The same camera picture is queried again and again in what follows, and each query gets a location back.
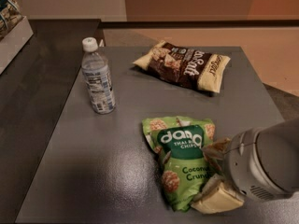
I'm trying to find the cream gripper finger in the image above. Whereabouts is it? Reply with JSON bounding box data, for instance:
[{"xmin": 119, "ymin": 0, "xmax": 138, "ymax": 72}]
[
  {"xmin": 202, "ymin": 137, "xmax": 231, "ymax": 172},
  {"xmin": 191, "ymin": 174, "xmax": 245, "ymax": 214}
]

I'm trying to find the green rice chip bag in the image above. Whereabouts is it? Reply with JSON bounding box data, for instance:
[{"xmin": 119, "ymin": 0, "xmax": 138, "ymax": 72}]
[{"xmin": 142, "ymin": 116, "xmax": 215, "ymax": 212}]

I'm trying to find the brown chip bag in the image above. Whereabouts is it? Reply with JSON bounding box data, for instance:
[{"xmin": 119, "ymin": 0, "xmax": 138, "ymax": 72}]
[{"xmin": 134, "ymin": 40, "xmax": 231, "ymax": 93}]

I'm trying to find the clear plastic water bottle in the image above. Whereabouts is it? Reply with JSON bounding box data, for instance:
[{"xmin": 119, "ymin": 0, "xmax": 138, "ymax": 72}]
[{"xmin": 81, "ymin": 37, "xmax": 116, "ymax": 114}]

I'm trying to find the white tray with snacks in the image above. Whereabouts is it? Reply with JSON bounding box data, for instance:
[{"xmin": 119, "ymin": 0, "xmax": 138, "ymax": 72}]
[{"xmin": 0, "ymin": 0, "xmax": 34, "ymax": 74}]

